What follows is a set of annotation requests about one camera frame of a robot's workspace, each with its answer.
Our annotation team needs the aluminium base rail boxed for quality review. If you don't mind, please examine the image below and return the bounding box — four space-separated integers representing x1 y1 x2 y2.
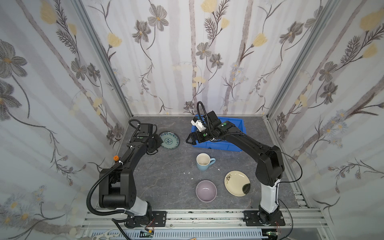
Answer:
80 208 328 240

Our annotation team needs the cream floral plate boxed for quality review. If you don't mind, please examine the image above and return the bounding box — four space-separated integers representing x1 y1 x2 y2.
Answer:
224 171 251 197

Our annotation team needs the light blue mug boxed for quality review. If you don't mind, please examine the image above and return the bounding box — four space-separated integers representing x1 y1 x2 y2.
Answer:
196 153 216 171

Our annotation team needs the blue plastic bin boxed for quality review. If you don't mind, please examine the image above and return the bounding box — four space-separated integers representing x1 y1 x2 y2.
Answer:
191 116 247 153

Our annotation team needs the green patterned small plate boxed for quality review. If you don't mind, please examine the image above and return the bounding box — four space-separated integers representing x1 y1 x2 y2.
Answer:
160 131 180 150

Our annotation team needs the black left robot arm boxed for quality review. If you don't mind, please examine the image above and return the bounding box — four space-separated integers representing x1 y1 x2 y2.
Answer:
98 123 163 217

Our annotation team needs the black corrugated cable conduit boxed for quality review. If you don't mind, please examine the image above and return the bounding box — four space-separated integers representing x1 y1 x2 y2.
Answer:
86 160 125 216

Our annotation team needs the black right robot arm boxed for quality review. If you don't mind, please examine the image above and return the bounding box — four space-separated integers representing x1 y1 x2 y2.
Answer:
186 111 285 226

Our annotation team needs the purple bowl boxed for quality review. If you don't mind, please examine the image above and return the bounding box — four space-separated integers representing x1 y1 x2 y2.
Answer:
196 180 217 203

